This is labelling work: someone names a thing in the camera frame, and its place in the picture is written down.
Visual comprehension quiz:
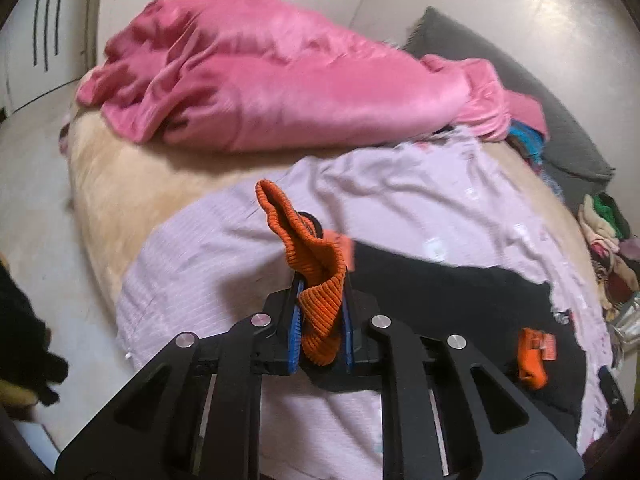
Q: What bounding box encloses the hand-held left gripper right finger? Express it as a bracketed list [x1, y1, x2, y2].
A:
[341, 274, 586, 480]

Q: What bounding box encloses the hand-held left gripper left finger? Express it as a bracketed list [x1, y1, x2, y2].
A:
[55, 277, 307, 480]

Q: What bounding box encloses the black top with orange cuffs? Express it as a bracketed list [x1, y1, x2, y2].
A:
[255, 179, 608, 456]

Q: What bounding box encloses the pile of mixed clothes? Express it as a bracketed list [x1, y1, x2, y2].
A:
[577, 192, 640, 321]

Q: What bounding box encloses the lilac printed bed sheet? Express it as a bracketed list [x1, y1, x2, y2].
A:
[115, 127, 626, 480]

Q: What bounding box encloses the beige fuzzy blanket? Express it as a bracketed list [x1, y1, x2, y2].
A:
[62, 110, 596, 306]

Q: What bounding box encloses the blue patterned cloth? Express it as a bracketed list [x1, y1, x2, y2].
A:
[537, 167, 566, 206]

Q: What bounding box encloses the pink fleece blanket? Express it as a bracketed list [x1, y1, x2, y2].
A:
[75, 0, 548, 153]

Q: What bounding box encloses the teal striped cloth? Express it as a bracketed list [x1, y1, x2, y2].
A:
[507, 120, 548, 171]

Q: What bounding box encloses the black fuzzy cloth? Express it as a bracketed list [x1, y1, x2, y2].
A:
[0, 255, 69, 421]

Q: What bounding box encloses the silver plastic bag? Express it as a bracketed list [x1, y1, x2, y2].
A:
[607, 297, 640, 353]

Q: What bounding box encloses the grey cushion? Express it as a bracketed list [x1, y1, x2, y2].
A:
[402, 6, 615, 186]

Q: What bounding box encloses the white door with black stripes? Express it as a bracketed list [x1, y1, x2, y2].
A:
[0, 0, 101, 116]

